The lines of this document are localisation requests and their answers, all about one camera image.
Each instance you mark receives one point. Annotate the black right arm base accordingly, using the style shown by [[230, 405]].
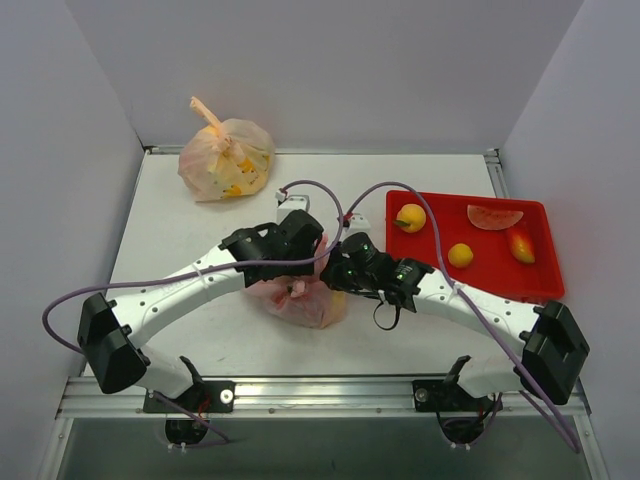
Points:
[[462, 419]]

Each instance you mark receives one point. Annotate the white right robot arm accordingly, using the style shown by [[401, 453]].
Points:
[[543, 348]]

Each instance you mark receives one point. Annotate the orange plastic bag with fruit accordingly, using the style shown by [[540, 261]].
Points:
[[225, 159]]

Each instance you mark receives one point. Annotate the watermelon slice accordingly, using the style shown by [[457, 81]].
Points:
[[491, 219]]

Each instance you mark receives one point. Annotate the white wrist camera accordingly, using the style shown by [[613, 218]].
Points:
[[355, 223], [286, 203]]

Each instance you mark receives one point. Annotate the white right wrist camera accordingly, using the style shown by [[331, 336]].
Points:
[[355, 223]]

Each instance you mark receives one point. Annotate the orange fruit with leaf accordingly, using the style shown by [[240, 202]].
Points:
[[411, 218]]

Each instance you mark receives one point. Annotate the red plastic tray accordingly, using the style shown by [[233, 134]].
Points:
[[494, 268]]

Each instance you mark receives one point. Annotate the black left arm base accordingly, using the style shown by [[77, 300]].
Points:
[[201, 398]]

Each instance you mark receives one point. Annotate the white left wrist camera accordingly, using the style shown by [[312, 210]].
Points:
[[286, 203]]

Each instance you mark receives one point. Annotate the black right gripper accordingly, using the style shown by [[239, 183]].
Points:
[[338, 270]]

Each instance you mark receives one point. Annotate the small yellow lemon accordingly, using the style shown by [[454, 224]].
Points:
[[460, 256]]

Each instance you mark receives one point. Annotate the pink plastic bag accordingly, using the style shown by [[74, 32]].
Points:
[[305, 301]]

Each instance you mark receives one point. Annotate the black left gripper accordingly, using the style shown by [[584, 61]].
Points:
[[310, 255]]

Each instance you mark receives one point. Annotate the red yellow mango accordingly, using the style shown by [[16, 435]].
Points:
[[520, 245]]

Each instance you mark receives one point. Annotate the aluminium front rail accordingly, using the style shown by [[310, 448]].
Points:
[[356, 397]]

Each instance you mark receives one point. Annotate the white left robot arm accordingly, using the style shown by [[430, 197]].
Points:
[[114, 334]]

